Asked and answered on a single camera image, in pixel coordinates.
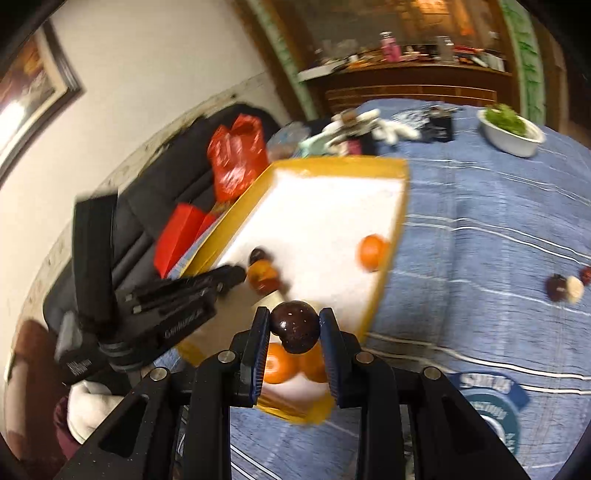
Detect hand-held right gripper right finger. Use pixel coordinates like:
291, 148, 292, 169
318, 308, 532, 480

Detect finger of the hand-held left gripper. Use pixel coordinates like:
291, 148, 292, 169
134, 285, 222, 317
124, 264, 246, 301

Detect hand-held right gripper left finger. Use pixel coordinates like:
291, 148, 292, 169
53, 306, 272, 480

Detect large orange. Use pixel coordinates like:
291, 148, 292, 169
263, 342, 301, 385
358, 234, 391, 273
298, 344, 329, 384

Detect small orange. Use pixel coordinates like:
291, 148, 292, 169
247, 260, 282, 294

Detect yellow box white inside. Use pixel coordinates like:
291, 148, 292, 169
178, 156, 411, 425

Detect person's left forearm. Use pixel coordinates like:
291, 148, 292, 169
67, 381, 132, 445

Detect red box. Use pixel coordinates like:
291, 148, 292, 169
154, 203, 218, 278

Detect red plastic bag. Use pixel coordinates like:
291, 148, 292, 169
207, 114, 269, 201

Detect black leather chair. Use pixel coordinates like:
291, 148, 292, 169
41, 104, 282, 333

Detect white cloth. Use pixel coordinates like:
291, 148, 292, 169
355, 108, 421, 144

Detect small black box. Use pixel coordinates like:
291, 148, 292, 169
422, 113, 455, 141

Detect white oval bowl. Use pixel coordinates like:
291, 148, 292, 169
477, 107, 546, 158

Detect wooden sideboard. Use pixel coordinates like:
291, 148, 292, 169
298, 60, 515, 116

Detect green leafy vegetable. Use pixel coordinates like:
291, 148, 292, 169
485, 104, 529, 137

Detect pink bottle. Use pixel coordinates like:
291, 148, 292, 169
381, 32, 402, 63

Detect framed wall picture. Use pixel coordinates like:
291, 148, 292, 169
0, 21, 86, 185

